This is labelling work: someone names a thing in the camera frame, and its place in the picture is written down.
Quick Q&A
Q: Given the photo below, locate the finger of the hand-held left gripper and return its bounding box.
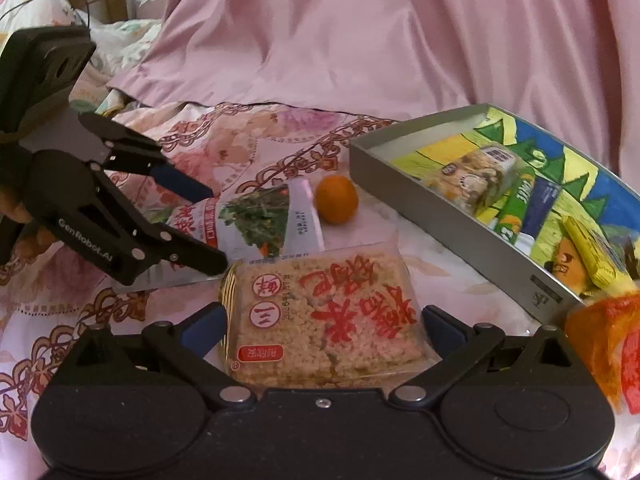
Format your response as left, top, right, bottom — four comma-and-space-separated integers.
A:
79, 111, 215, 202
95, 167, 229, 283

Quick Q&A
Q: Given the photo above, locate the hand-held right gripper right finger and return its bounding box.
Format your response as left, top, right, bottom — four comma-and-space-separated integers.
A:
389, 305, 577, 409

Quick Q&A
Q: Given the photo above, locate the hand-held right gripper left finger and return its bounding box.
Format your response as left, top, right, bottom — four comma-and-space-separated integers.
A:
70, 302, 258, 411

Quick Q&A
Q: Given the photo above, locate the white and green snack packet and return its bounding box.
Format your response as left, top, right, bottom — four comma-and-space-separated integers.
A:
112, 182, 326, 293

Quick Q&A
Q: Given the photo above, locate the puffed rice cake packet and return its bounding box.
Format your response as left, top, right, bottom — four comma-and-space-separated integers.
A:
219, 242, 441, 391

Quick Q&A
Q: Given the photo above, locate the grey cardboard box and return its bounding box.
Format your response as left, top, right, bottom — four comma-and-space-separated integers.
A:
348, 103, 640, 326

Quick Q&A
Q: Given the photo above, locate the dark snack packet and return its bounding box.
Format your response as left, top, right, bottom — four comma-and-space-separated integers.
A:
519, 179, 564, 257

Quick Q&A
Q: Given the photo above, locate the person's left hand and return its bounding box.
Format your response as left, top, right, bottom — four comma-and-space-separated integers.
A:
0, 182, 58, 261

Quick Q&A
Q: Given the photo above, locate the green stick packet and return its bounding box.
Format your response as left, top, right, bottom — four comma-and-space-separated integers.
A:
492, 169, 537, 247

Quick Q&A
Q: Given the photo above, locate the mandarin orange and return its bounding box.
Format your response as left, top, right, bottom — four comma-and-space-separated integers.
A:
314, 175, 360, 225

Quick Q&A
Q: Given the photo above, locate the clear nut bar packet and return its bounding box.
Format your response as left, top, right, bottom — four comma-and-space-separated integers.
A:
430, 142, 529, 217

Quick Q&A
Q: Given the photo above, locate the orange packet with red print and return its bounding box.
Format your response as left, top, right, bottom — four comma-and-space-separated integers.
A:
565, 291, 640, 417

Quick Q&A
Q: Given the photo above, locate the yellow snack packet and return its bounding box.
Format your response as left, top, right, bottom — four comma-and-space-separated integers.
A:
561, 215, 632, 289

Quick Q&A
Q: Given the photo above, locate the pink cloth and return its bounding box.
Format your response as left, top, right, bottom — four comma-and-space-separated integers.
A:
107, 0, 640, 177

